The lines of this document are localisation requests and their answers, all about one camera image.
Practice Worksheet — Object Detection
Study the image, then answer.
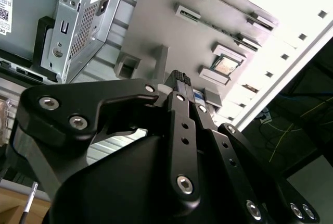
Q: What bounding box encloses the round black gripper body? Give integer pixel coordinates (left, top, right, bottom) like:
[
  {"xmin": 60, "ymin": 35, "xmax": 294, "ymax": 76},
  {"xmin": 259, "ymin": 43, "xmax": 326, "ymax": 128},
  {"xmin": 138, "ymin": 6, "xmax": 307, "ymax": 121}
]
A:
[{"xmin": 48, "ymin": 135, "xmax": 236, "ymax": 224}]

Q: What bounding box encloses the hard disk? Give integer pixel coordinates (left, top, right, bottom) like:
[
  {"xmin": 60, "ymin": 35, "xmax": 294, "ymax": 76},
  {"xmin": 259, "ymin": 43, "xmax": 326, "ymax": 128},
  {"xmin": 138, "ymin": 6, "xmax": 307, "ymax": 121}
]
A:
[{"xmin": 192, "ymin": 90, "xmax": 209, "ymax": 106}]

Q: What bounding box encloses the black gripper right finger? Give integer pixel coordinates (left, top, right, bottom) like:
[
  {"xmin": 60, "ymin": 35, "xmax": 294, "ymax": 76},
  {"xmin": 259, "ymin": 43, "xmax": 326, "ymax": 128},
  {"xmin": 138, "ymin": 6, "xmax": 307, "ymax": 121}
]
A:
[{"xmin": 184, "ymin": 73, "xmax": 322, "ymax": 224}]

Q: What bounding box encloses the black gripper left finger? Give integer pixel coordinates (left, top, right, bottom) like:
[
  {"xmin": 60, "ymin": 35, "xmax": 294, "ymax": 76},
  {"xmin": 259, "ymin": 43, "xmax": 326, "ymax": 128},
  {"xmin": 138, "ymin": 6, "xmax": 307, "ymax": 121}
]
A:
[{"xmin": 14, "ymin": 69, "xmax": 201, "ymax": 207}]

